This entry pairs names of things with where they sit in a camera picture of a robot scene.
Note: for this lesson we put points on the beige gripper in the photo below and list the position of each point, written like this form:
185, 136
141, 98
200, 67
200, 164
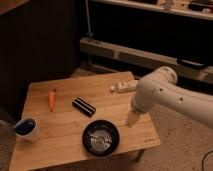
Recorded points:
131, 119

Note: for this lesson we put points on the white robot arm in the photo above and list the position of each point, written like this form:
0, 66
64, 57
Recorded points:
159, 87

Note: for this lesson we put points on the white bottle lying down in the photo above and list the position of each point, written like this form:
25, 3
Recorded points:
124, 86

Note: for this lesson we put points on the black bowl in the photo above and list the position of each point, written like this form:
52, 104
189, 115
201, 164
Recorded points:
100, 138

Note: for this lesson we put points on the black striped box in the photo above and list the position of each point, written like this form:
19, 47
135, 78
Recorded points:
84, 107

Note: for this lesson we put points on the wooden table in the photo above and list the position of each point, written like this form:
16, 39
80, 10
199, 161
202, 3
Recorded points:
60, 131

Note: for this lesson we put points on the grey metal beam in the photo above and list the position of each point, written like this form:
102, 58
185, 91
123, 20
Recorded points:
144, 59

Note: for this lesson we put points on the orange carrot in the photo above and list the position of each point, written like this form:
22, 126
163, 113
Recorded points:
51, 99

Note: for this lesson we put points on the vertical metal pole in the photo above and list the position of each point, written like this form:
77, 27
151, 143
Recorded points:
90, 34

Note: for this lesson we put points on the white cup blue inside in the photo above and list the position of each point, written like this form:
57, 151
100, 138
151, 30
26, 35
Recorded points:
27, 129

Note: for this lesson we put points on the wooden shelf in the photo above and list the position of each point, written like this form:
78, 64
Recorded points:
156, 8

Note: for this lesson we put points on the black handle object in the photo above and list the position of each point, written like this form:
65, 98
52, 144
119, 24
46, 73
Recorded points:
190, 64

